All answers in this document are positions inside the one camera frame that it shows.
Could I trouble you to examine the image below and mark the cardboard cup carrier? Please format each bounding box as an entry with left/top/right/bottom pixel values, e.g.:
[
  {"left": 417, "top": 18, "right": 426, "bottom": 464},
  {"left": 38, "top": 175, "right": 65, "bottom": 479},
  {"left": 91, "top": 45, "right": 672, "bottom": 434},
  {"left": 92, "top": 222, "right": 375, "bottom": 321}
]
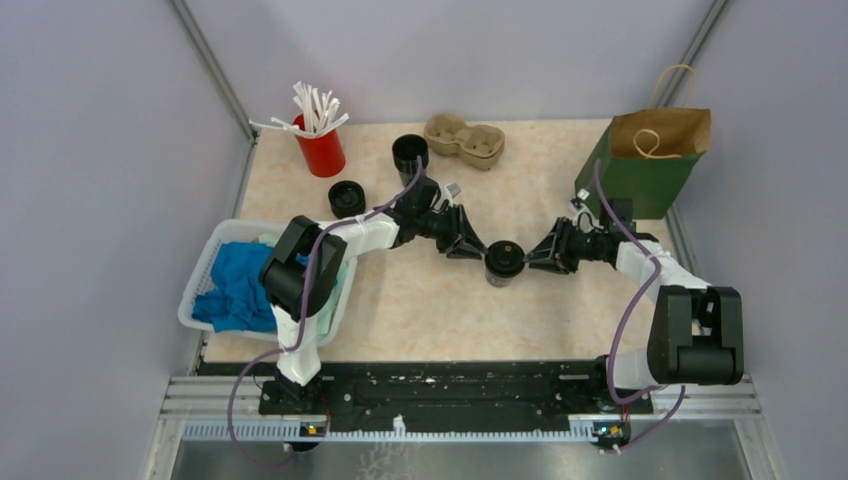
[{"left": 423, "top": 113, "right": 506, "bottom": 171}]

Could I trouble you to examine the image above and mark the white cable duct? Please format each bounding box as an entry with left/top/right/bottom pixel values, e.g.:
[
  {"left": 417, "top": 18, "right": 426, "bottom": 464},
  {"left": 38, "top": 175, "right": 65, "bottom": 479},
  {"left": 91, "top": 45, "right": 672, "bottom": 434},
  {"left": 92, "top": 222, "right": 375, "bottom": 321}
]
[{"left": 182, "top": 415, "right": 598, "bottom": 444}]

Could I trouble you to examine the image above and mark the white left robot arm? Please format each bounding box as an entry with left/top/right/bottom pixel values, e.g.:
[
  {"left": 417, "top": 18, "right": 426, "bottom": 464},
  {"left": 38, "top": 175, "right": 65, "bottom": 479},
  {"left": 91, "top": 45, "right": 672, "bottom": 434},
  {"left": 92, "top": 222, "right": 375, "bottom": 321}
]
[{"left": 259, "top": 176, "right": 487, "bottom": 414}]

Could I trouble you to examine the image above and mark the black cup lid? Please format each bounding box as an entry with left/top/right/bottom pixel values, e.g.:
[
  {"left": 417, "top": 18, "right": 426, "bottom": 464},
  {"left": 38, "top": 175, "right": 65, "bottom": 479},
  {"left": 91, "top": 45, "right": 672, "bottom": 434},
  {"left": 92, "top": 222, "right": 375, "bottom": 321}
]
[{"left": 484, "top": 240, "right": 525, "bottom": 278}]

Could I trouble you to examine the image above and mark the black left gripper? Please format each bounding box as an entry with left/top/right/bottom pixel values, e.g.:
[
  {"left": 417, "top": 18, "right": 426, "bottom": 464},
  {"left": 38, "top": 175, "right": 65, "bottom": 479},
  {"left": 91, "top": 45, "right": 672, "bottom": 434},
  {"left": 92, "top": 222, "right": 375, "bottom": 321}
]
[{"left": 416, "top": 203, "right": 488, "bottom": 260}]

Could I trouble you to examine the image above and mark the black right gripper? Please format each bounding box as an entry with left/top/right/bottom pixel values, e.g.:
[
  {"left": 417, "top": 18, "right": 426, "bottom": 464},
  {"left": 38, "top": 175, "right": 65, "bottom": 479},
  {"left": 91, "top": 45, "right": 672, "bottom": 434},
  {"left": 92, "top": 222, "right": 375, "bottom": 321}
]
[{"left": 522, "top": 217, "right": 606, "bottom": 275}]

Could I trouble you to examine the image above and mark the red cup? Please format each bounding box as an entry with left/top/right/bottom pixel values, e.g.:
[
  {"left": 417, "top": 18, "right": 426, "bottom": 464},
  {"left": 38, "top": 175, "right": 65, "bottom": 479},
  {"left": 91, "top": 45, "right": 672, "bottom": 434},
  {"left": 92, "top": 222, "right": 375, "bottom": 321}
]
[{"left": 295, "top": 129, "right": 346, "bottom": 178}]

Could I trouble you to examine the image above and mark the green brown paper bag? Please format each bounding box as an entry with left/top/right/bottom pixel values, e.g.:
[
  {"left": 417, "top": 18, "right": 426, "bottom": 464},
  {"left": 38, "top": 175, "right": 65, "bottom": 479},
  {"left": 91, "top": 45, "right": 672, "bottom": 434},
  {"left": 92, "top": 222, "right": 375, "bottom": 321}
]
[{"left": 573, "top": 63, "right": 713, "bottom": 221}]

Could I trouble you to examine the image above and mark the mint green cloth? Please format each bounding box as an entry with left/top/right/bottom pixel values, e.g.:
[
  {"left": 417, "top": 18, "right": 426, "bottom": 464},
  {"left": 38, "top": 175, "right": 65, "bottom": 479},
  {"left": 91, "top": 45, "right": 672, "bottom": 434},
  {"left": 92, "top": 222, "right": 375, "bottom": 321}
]
[{"left": 258, "top": 224, "right": 351, "bottom": 351}]

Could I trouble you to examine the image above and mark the black printed coffee cup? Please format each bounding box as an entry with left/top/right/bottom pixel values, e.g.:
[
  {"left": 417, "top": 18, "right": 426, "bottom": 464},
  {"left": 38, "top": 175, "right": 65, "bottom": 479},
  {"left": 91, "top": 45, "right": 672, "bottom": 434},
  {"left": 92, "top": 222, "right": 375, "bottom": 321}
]
[{"left": 485, "top": 267, "right": 523, "bottom": 288}]

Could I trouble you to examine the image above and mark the white plastic basket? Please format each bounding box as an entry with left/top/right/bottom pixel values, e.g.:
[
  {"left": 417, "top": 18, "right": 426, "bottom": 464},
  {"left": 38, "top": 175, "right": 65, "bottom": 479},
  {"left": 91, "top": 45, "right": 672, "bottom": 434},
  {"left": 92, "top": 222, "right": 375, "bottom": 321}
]
[{"left": 177, "top": 219, "right": 357, "bottom": 347}]

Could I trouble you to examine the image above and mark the blue cloth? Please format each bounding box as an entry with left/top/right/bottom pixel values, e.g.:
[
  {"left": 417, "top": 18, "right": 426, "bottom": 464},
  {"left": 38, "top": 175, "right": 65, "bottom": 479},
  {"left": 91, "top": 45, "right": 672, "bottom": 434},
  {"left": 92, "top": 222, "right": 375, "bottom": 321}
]
[{"left": 192, "top": 235, "right": 350, "bottom": 333}]

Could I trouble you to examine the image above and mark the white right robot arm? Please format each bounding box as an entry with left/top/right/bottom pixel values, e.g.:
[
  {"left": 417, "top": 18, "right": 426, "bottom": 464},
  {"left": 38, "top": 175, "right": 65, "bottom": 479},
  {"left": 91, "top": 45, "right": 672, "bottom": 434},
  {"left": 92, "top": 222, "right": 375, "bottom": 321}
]
[{"left": 524, "top": 198, "right": 744, "bottom": 412}]

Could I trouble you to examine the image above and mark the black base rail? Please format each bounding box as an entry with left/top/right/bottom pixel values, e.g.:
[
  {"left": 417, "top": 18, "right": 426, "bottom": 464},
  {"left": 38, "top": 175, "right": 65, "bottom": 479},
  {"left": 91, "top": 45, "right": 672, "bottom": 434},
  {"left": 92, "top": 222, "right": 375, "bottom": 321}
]
[{"left": 198, "top": 360, "right": 622, "bottom": 418}]

